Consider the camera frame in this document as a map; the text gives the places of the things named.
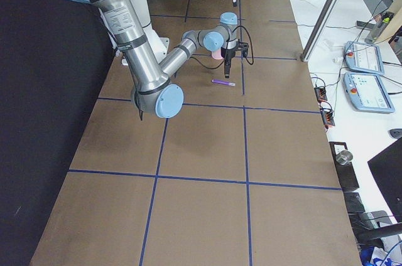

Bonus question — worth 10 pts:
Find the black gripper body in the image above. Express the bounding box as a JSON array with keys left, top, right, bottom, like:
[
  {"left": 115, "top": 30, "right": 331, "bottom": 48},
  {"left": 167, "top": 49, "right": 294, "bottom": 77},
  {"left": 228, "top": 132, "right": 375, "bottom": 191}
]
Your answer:
[{"left": 220, "top": 40, "right": 236, "bottom": 63}]

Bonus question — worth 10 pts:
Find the purple highlighter pen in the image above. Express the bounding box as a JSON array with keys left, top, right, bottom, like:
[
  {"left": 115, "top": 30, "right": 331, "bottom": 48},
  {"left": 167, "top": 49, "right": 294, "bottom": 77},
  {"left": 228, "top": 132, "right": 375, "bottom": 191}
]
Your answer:
[{"left": 211, "top": 79, "right": 236, "bottom": 87}]

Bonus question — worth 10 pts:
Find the pink mesh pen holder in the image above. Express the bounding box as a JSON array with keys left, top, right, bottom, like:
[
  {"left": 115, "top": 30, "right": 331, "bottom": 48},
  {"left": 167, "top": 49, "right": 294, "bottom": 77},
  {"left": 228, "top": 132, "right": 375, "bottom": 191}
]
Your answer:
[{"left": 211, "top": 48, "right": 223, "bottom": 60}]

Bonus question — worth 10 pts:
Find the orange black connector block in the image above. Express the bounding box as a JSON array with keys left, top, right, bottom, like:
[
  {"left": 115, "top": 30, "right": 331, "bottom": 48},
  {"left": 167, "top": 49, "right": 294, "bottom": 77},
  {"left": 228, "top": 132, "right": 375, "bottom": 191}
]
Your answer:
[{"left": 314, "top": 86, "right": 327, "bottom": 102}]

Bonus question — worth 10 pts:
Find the upper blue teach pendant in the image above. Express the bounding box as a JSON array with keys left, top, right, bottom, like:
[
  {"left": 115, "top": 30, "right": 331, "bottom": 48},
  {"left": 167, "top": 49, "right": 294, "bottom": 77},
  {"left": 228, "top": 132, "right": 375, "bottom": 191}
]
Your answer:
[{"left": 344, "top": 41, "right": 384, "bottom": 75}]

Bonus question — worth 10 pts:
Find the blue teach pendant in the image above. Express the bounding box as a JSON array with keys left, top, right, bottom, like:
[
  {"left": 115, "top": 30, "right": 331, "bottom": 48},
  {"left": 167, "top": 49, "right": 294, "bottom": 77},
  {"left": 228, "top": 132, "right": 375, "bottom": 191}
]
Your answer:
[
  {"left": 343, "top": 72, "right": 395, "bottom": 114},
  {"left": 344, "top": 41, "right": 384, "bottom": 75}
]

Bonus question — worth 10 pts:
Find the lower blue teach pendant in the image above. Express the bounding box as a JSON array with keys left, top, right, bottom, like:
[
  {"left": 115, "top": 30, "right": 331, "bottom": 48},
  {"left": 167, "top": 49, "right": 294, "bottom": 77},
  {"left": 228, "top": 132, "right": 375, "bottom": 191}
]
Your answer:
[{"left": 343, "top": 72, "right": 395, "bottom": 114}]

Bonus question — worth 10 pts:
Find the silver metal cylinder weight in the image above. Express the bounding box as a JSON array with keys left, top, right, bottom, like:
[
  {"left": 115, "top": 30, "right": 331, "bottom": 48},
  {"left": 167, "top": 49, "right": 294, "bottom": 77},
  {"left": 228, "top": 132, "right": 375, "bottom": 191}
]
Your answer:
[{"left": 335, "top": 150, "right": 353, "bottom": 166}]

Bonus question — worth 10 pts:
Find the black computer mouse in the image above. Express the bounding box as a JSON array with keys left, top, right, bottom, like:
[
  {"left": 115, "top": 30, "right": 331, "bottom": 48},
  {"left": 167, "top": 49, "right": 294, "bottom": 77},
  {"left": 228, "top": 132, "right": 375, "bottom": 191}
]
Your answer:
[{"left": 388, "top": 128, "right": 402, "bottom": 139}]

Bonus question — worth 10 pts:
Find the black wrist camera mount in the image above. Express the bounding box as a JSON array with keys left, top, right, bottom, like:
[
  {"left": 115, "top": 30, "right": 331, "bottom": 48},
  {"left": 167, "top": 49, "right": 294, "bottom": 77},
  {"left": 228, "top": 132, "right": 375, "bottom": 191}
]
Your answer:
[{"left": 236, "top": 40, "right": 249, "bottom": 58}]

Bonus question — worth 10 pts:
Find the black braided camera cable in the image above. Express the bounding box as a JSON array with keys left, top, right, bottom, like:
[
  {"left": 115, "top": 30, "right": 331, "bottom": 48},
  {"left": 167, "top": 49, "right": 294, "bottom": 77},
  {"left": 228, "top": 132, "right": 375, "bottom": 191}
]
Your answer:
[{"left": 192, "top": 24, "right": 255, "bottom": 70}]

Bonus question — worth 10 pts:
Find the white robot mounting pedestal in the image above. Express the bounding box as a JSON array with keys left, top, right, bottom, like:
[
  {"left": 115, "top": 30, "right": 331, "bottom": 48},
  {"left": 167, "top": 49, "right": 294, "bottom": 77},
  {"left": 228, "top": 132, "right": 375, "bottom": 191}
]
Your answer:
[{"left": 97, "top": 0, "right": 170, "bottom": 68}]

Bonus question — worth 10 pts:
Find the aluminium frame post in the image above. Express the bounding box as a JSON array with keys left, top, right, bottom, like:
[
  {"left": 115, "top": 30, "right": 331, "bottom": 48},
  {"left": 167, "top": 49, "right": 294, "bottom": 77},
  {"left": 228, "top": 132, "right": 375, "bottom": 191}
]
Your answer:
[{"left": 300, "top": 0, "right": 338, "bottom": 62}]

